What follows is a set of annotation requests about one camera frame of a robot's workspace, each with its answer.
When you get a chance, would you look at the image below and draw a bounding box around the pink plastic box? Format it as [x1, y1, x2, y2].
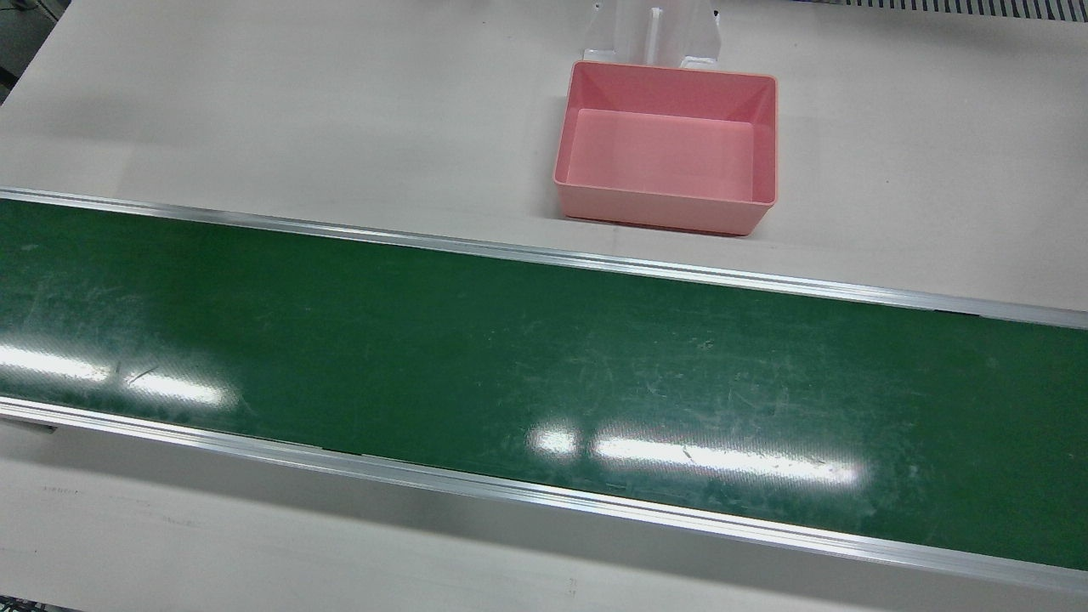
[553, 59, 779, 236]

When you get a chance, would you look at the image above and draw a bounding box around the green belt conveyor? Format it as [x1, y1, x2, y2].
[0, 187, 1088, 596]

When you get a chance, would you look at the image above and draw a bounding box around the metal grated rack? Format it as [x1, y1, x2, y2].
[795, 0, 1088, 25]

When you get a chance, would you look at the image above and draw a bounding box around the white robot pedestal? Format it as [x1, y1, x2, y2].
[583, 0, 722, 71]

